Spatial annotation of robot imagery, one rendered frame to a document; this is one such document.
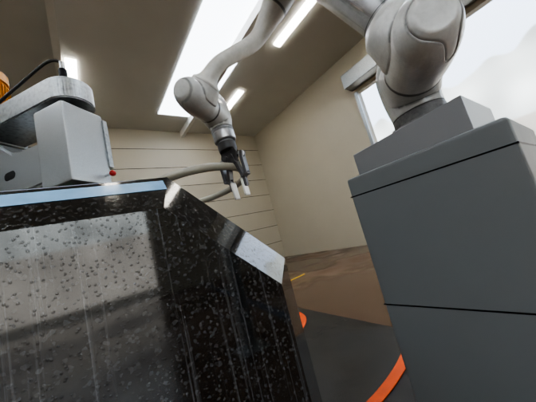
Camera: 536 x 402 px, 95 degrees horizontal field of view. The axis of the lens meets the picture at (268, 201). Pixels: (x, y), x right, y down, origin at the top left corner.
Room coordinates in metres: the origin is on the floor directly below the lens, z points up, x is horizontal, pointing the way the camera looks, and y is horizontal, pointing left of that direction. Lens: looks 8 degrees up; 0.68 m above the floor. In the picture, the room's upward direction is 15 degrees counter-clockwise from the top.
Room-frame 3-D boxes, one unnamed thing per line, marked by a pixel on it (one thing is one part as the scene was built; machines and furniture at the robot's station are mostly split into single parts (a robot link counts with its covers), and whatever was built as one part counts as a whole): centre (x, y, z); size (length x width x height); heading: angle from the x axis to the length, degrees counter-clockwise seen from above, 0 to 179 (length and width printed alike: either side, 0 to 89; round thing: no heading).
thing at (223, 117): (0.94, 0.12, 1.23); 0.13 x 0.11 x 0.16; 163
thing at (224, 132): (0.95, 0.11, 1.12); 0.09 x 0.09 x 0.06
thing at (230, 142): (0.95, 0.10, 1.05); 0.08 x 0.07 x 0.09; 61
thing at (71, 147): (1.24, 1.01, 1.37); 0.36 x 0.22 x 0.45; 76
